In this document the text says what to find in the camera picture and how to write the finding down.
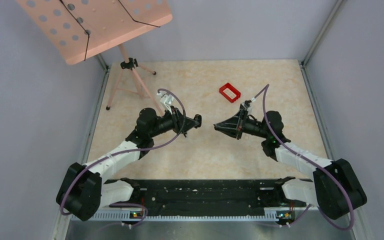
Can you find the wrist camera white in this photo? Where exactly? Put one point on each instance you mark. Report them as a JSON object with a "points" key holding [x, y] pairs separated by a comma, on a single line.
{"points": [[247, 106], [166, 100]]}

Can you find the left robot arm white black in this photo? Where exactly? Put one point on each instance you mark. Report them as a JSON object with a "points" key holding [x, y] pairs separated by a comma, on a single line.
{"points": [[87, 187]]}

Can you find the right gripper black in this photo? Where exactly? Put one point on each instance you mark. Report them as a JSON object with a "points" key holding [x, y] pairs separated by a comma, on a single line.
{"points": [[231, 127]]}

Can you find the red plastic tray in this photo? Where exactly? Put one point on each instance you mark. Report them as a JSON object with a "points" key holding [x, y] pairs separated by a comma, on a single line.
{"points": [[229, 92]]}

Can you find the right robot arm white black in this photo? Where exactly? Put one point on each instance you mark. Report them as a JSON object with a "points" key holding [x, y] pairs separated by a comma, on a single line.
{"points": [[332, 185]]}

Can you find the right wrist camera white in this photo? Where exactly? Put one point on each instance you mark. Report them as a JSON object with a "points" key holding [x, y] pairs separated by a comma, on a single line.
{"points": [[247, 106]]}

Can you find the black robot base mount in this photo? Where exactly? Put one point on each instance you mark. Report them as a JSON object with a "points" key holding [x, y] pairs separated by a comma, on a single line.
{"points": [[209, 198]]}

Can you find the pink music stand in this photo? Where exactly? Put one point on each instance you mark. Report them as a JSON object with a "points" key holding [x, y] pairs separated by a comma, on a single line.
{"points": [[81, 29]]}

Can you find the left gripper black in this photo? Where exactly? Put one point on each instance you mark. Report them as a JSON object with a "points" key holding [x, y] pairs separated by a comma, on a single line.
{"points": [[181, 123]]}

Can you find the black earbud charging case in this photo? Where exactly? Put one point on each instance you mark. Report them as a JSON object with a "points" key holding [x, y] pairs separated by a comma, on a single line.
{"points": [[198, 121]]}

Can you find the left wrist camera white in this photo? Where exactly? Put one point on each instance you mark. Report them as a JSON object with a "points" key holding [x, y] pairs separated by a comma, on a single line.
{"points": [[166, 100]]}

